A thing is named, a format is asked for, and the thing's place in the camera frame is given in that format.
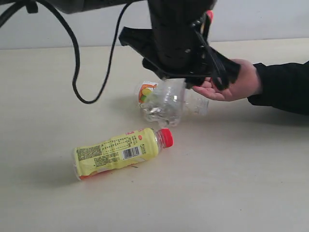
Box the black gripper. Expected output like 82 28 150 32
119 0 240 90

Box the clear tea bottle white label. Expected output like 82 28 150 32
133 80 210 118

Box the open receiving human hand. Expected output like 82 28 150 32
193 59 262 102

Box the clear cola bottle red label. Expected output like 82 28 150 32
141 9 214 128

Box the black sleeved forearm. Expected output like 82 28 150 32
248 62 309 116

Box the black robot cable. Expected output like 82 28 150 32
0 0 131 104

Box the yellow label bottle red cap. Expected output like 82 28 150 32
73 128 174 180

